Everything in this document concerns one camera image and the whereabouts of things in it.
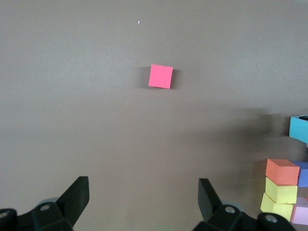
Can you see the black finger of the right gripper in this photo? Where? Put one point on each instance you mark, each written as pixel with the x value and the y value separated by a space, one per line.
pixel 304 118

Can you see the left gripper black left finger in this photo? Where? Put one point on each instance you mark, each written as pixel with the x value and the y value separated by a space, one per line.
pixel 77 199

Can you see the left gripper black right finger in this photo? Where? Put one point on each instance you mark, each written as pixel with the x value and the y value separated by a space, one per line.
pixel 208 202

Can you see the cyan foam cube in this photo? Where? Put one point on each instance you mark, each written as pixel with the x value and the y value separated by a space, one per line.
pixel 298 130

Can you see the purple foam cube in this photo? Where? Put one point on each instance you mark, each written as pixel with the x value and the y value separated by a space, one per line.
pixel 303 174

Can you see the orange foam cube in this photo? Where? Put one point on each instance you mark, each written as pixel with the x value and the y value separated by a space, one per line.
pixel 281 172

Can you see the yellow foam cube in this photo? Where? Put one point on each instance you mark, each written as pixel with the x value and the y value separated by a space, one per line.
pixel 276 209
pixel 280 191

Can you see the pink foam cube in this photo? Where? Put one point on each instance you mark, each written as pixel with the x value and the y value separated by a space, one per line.
pixel 300 214

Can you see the red foam cube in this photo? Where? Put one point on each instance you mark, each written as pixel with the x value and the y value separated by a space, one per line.
pixel 160 76

